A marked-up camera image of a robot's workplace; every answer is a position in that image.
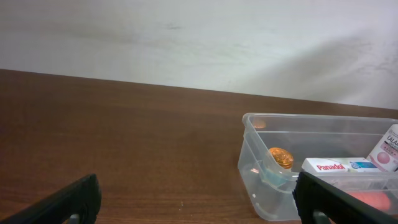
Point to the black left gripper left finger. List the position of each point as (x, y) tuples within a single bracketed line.
[(82, 198)]

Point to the white Panadol box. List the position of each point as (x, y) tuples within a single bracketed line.
[(334, 165)]

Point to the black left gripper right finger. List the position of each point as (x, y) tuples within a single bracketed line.
[(319, 202)]

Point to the clear plastic container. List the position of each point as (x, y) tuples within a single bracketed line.
[(304, 136)]

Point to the orange effervescent tablet tube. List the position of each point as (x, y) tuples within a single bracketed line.
[(378, 200)]

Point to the gold lid small jar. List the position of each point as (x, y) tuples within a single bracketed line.
[(283, 159)]

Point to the white spray bottle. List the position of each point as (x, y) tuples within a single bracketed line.
[(384, 154)]

